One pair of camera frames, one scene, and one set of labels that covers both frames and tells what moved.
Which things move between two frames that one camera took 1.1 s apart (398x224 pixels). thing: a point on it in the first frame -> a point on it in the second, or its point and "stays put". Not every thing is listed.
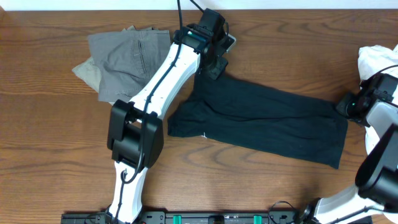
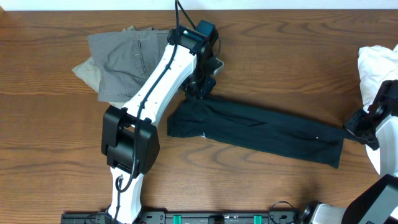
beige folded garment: (89, 73) stays put
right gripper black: (341, 107) -> (351, 126)
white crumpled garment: (371, 60) stays put
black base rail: (228, 217) stays put
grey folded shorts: (127, 56) stays put
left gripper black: (214, 72) -> (201, 91)
